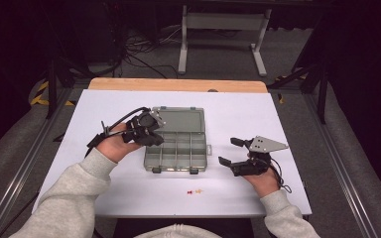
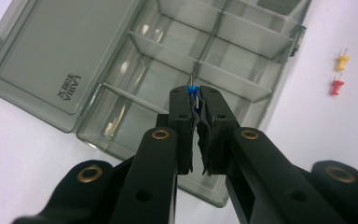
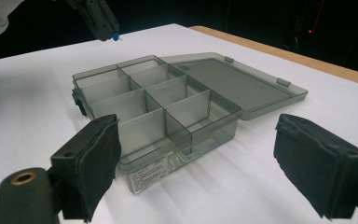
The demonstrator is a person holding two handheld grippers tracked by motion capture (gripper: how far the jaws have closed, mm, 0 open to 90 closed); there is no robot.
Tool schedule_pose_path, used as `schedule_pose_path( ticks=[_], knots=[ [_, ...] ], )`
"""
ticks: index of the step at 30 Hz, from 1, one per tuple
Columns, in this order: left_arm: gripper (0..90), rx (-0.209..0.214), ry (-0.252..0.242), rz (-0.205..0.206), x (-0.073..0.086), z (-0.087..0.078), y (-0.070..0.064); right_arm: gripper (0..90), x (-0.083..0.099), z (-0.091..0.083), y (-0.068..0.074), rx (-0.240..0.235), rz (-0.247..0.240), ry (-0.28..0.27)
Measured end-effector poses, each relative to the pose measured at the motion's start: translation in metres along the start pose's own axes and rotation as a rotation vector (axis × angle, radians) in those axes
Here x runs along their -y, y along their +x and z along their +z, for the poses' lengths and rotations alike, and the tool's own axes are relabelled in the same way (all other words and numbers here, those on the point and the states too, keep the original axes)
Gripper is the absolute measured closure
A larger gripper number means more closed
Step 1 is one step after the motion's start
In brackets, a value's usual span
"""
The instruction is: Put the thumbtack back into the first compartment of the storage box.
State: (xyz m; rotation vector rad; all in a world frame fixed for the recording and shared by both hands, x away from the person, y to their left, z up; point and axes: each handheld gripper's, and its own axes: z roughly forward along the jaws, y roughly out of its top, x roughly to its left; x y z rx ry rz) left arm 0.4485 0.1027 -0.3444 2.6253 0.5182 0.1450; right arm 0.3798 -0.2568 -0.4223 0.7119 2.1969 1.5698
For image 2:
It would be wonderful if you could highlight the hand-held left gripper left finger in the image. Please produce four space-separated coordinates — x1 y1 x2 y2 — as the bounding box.
110 86 194 224

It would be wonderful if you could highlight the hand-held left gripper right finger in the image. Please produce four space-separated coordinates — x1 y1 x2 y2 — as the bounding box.
195 86 350 224

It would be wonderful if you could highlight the blue pushpin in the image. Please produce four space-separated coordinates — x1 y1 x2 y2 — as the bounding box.
186 72 200 96

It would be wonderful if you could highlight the red pushpin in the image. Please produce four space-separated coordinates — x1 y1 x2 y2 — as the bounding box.
328 72 346 96

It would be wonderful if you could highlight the yellow pushpin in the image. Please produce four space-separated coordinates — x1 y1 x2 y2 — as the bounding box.
335 48 351 72

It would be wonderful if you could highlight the grey transparent compartment box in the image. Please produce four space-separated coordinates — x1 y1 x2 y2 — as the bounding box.
0 0 312 208

